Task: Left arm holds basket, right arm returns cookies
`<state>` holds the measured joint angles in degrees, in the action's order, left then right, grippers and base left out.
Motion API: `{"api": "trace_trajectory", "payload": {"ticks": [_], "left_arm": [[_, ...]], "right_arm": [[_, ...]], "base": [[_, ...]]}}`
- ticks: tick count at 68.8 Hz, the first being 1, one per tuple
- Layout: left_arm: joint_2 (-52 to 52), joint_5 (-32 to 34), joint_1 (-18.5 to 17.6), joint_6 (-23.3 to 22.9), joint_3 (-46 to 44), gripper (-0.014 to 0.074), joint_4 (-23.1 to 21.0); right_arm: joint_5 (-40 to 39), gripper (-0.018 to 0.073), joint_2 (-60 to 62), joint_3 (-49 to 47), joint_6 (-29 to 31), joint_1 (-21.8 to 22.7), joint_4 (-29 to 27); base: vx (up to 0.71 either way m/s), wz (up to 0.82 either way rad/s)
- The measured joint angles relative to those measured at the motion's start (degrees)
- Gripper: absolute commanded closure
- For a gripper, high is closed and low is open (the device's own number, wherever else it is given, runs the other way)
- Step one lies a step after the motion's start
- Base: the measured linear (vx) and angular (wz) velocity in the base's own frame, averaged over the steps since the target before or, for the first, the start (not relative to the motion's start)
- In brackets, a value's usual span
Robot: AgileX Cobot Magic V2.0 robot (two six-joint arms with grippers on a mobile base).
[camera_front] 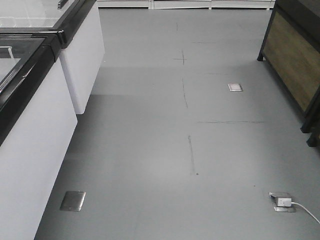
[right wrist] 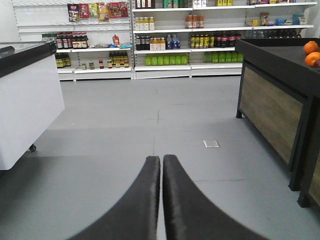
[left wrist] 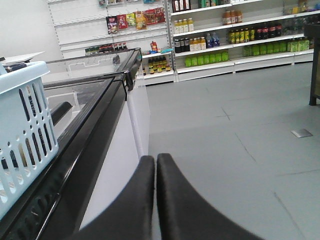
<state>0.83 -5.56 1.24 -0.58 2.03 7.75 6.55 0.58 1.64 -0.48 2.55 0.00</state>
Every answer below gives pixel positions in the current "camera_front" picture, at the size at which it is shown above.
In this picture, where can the far steel floor socket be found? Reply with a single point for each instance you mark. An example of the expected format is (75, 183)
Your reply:
(234, 87)

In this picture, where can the closed steel floor socket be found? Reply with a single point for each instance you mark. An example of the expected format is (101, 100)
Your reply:
(73, 201)

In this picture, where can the near white chest freezer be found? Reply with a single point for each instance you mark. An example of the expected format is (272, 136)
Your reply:
(37, 121)

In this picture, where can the white chest freezer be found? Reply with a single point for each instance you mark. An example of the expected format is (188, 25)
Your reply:
(37, 121)
(76, 23)

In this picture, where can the far white chest freezer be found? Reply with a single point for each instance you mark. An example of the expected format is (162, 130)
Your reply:
(76, 23)

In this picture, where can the white shelf base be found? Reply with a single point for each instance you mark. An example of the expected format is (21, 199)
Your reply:
(188, 4)

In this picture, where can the open floor socket box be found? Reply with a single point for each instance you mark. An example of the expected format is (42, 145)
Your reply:
(273, 195)

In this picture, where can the white power adapter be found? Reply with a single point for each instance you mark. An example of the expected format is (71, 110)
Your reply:
(285, 202)

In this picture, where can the wooden black-framed produce stand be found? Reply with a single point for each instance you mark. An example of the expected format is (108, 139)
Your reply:
(291, 45)

